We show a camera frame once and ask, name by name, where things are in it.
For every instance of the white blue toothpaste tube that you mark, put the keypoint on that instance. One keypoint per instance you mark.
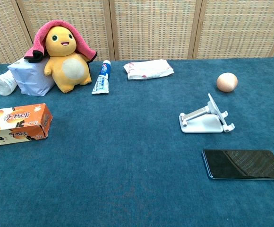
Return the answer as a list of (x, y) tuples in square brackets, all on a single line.
[(102, 80)]

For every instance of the pink black towel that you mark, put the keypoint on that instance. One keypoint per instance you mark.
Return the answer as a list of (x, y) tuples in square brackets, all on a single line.
[(39, 45)]

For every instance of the orange printed carton box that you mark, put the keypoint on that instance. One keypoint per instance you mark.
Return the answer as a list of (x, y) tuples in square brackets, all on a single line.
[(14, 124)]

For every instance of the yellow plush toy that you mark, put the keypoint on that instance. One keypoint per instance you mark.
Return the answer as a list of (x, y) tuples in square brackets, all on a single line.
[(67, 63)]

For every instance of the brown egg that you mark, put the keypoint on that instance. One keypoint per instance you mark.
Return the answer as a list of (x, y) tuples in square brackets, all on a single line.
[(227, 82)]

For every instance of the woven rattan folding screen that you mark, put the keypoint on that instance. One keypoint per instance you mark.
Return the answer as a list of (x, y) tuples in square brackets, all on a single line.
[(151, 26)]

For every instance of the black smartphone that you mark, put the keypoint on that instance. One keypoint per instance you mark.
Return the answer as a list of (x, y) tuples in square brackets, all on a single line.
[(243, 164)]

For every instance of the white red-printed plastic packet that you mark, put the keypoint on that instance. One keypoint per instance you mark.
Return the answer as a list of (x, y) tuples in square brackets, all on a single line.
[(148, 69)]

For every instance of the blue table cloth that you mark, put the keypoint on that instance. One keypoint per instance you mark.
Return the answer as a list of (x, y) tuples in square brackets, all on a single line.
[(127, 153)]

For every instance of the white folding phone stand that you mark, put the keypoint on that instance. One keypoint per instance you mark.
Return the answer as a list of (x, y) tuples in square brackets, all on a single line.
[(204, 121)]

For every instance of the white wrapped paper package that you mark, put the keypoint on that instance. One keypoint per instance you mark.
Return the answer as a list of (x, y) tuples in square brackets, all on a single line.
[(31, 79)]

